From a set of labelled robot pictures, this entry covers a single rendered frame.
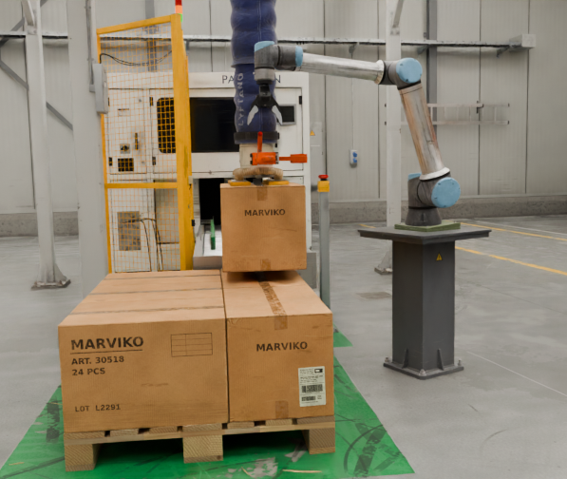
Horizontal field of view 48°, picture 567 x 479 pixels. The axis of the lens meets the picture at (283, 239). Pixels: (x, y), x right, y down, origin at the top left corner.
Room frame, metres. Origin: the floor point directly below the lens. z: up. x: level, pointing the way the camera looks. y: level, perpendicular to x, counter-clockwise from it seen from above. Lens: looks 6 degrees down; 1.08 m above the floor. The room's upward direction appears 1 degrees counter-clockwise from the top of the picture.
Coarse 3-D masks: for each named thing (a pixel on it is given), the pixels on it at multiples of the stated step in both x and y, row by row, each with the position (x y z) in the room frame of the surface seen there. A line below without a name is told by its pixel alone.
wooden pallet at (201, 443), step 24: (72, 432) 2.25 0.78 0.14; (96, 432) 2.26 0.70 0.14; (120, 432) 2.27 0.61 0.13; (144, 432) 2.29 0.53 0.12; (168, 432) 2.29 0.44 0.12; (192, 432) 2.30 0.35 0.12; (216, 432) 2.31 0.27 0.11; (240, 432) 2.32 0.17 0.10; (312, 432) 2.35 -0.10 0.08; (72, 456) 2.25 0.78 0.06; (96, 456) 2.32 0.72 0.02; (192, 456) 2.30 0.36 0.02; (216, 456) 2.31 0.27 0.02
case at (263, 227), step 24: (240, 192) 3.01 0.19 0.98; (264, 192) 3.02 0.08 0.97; (288, 192) 3.03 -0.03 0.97; (240, 216) 3.01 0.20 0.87; (264, 216) 3.02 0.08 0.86; (288, 216) 3.03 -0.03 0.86; (240, 240) 3.01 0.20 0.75; (264, 240) 3.02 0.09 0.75; (288, 240) 3.03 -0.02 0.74; (240, 264) 3.01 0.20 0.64; (264, 264) 3.02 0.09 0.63; (288, 264) 3.03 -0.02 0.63
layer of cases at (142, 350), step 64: (64, 320) 2.32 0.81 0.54; (128, 320) 2.30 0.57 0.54; (192, 320) 2.30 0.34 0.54; (256, 320) 2.33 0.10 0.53; (320, 320) 2.35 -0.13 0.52; (64, 384) 2.25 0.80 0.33; (128, 384) 2.27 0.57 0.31; (192, 384) 2.30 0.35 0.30; (256, 384) 2.33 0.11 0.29; (320, 384) 2.35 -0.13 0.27
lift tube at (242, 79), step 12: (240, 72) 3.25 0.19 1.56; (252, 72) 3.23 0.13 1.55; (240, 84) 3.24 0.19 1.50; (252, 84) 3.22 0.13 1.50; (240, 96) 3.26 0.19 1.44; (252, 96) 3.23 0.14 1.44; (240, 108) 3.25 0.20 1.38; (264, 108) 3.24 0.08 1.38; (240, 120) 3.25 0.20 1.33; (252, 120) 3.22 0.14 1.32; (264, 120) 3.23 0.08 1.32
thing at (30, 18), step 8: (24, 0) 6.00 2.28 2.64; (400, 0) 6.37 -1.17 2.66; (24, 8) 6.05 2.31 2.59; (400, 8) 6.42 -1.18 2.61; (32, 16) 6.14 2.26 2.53; (392, 16) 6.57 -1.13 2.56; (400, 16) 6.49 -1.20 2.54; (32, 24) 6.17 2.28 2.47; (392, 24) 6.55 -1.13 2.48; (32, 32) 6.18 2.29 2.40; (392, 32) 6.55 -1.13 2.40
